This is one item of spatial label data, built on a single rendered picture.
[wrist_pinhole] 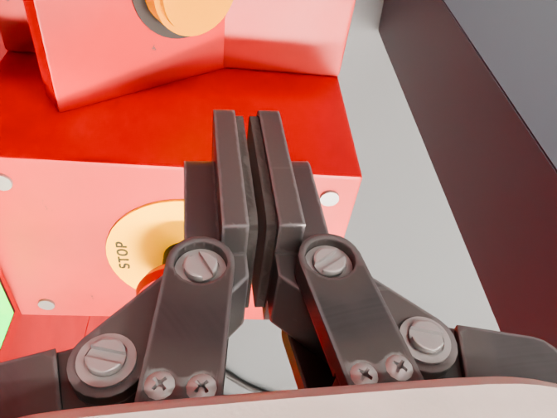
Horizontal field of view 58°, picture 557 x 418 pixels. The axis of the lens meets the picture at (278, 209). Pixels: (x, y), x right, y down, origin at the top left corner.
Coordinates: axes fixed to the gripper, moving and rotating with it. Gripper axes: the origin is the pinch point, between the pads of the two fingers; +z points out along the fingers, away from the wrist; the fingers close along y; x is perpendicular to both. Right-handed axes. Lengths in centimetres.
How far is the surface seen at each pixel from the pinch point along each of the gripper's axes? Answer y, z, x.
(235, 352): 14, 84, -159
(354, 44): 31, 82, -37
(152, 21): -2.7, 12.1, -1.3
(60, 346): -18, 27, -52
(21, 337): -18.4, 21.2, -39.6
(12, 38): -9.2, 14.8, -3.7
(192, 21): -1.1, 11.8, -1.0
